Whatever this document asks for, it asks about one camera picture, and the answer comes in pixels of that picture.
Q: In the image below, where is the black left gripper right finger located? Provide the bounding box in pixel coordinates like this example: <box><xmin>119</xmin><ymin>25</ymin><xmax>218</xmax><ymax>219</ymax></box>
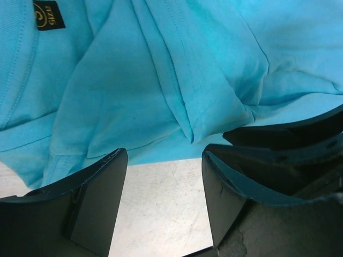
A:
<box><xmin>202</xmin><ymin>145</ymin><xmax>342</xmax><ymax>256</ymax></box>

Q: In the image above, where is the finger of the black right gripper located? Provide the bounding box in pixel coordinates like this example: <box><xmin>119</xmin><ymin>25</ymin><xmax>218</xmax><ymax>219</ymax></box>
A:
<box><xmin>211</xmin><ymin>134</ymin><xmax>342</xmax><ymax>187</ymax></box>
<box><xmin>223</xmin><ymin>105</ymin><xmax>342</xmax><ymax>150</ymax></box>

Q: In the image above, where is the turquoise t-shirt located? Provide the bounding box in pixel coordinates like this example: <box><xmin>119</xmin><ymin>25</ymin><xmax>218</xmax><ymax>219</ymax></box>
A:
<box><xmin>1</xmin><ymin>1</ymin><xmax>342</xmax><ymax>189</ymax></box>

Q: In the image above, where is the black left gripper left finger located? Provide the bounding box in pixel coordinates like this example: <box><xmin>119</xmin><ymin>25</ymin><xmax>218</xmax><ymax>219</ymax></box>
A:
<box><xmin>1</xmin><ymin>149</ymin><xmax>128</xmax><ymax>256</ymax></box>

